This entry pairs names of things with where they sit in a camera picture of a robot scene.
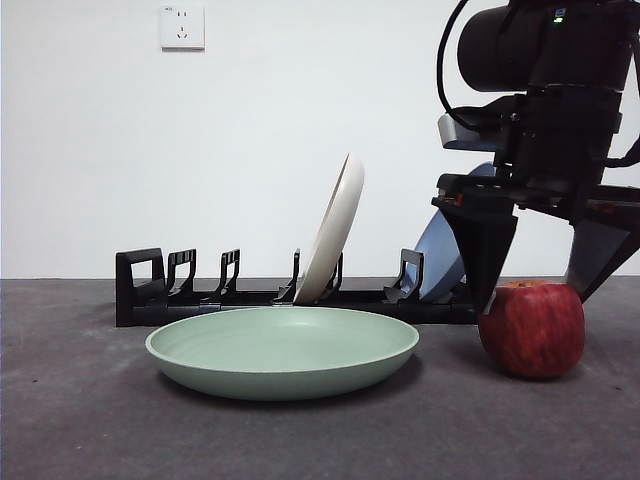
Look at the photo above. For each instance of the cream plate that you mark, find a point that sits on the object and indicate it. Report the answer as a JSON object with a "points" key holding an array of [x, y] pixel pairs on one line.
{"points": [[332, 235]]}

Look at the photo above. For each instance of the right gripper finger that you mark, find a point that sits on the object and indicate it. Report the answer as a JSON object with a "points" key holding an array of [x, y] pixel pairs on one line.
{"points": [[595, 255], [485, 245]]}

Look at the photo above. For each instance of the red apple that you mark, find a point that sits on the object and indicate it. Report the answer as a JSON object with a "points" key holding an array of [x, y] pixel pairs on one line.
{"points": [[530, 335]]}

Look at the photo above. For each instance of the green plate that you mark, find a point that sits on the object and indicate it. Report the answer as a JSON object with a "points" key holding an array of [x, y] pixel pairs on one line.
{"points": [[280, 350]]}

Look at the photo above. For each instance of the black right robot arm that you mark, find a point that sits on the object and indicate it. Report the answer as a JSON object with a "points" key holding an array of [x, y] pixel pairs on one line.
{"points": [[500, 45]]}

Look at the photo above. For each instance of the white wall socket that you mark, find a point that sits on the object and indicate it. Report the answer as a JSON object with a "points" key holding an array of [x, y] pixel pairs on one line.
{"points": [[182, 27]]}

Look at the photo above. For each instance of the blue plate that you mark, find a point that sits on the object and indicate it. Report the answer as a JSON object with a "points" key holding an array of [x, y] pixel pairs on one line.
{"points": [[435, 260]]}

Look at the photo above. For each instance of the pale grey camera box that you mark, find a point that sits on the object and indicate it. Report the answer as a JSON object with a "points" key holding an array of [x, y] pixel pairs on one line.
{"points": [[457, 132]]}

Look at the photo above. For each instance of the black plate rack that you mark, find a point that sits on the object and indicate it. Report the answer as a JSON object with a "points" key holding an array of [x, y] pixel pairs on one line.
{"points": [[150, 310]]}

